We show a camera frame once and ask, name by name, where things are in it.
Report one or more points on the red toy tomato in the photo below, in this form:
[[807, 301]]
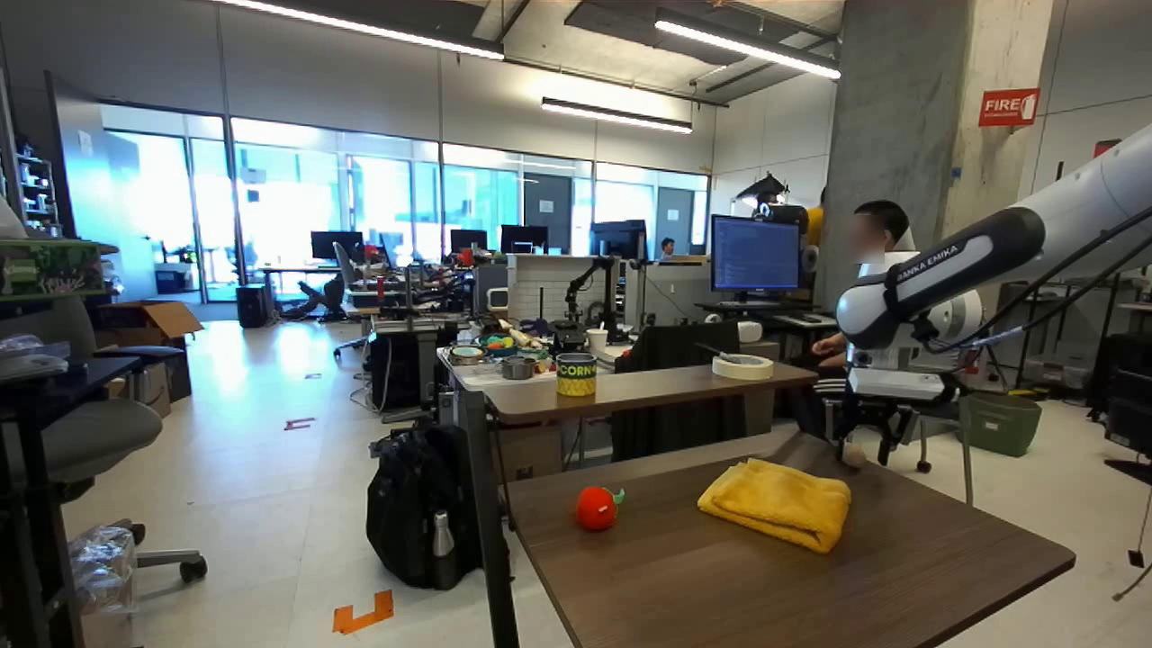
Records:
[[598, 509]]

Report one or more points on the grey office chair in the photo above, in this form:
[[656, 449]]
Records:
[[85, 430]]

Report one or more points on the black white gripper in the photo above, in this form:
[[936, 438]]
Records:
[[882, 398]]

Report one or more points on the green bin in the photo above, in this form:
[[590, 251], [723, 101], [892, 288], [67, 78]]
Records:
[[997, 424]]

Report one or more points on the white tape roll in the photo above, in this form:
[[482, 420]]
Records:
[[741, 366]]

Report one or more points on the red wall sign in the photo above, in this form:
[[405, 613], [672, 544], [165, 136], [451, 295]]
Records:
[[1009, 107]]

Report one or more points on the yellow green container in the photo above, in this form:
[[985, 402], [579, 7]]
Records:
[[576, 376]]

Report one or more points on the blue computer monitor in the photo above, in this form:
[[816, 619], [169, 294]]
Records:
[[753, 258]]

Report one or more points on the black backpack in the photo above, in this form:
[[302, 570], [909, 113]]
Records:
[[417, 505]]

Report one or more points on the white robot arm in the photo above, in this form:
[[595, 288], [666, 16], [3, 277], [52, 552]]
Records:
[[1082, 229]]

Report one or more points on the cardboard box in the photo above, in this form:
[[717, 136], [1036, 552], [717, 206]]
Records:
[[153, 326]]

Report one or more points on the yellow towel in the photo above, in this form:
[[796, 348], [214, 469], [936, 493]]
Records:
[[780, 502]]

